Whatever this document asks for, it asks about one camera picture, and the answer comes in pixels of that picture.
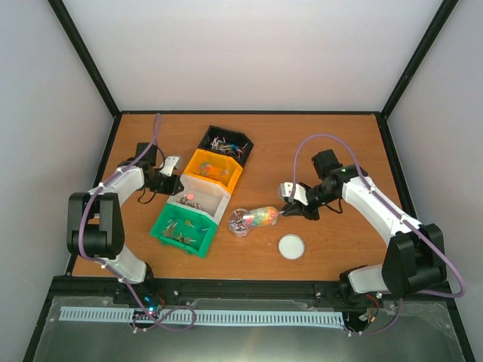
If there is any silver metal scoop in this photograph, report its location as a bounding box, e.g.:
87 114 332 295
242 207 279 229

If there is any white translucent plastic bin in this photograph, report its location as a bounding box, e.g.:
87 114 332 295
168 174 231 225

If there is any yellow plastic bin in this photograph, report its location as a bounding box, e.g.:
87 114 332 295
183 149 243 194

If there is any white round lid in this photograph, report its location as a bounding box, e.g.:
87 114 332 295
278 234 305 260

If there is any green plastic bin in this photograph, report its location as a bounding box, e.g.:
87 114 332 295
149 204 218 259

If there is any clear plastic cup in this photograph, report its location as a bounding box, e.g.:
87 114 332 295
228 209 249 238

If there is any black plastic bin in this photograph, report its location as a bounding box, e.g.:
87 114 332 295
198 125 254 167

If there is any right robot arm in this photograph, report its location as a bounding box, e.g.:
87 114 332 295
278 149 447 301

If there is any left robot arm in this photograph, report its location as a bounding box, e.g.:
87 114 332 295
66 143 184 304

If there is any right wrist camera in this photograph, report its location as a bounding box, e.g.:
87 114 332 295
278 182 309 206

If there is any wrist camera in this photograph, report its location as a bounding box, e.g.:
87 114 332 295
278 182 309 206
159 155 182 176

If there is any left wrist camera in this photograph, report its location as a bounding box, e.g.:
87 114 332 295
159 155 182 176

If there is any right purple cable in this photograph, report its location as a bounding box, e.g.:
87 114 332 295
292 133 467 336

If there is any purple cable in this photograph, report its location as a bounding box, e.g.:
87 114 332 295
292 133 467 336
77 112 198 336

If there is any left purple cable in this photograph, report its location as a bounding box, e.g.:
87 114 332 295
77 112 198 336

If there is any light blue cable duct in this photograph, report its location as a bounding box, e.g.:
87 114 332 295
58 306 344 329

